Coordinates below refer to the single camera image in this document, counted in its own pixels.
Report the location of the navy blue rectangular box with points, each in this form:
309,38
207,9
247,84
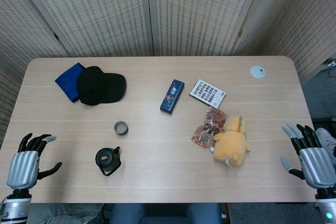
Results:
172,96

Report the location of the yellow plush toy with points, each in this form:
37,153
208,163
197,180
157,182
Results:
231,142

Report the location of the orange drink pouch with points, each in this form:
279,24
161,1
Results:
207,129

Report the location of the blue seat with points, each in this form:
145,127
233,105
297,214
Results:
165,214

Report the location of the flat box with colour swatches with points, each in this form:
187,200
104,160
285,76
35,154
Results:
207,93

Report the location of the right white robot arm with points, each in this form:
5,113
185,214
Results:
325,208

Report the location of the blue folded cloth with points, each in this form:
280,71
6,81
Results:
67,82

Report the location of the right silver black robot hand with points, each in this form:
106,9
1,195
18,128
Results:
317,166

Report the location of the woven folding screen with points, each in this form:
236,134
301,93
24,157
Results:
105,11

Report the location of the small black teapot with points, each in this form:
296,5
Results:
105,158

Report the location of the metal screen hinge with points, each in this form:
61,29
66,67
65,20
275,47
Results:
56,35
240,33

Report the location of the black floor object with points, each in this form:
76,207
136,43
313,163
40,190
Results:
325,121

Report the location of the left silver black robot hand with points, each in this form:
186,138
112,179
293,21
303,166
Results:
23,166

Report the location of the dark ceramic teacup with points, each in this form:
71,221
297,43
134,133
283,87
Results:
121,128

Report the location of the black baseball cap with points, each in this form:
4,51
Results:
99,87

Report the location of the grey fabric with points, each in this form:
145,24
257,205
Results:
65,214

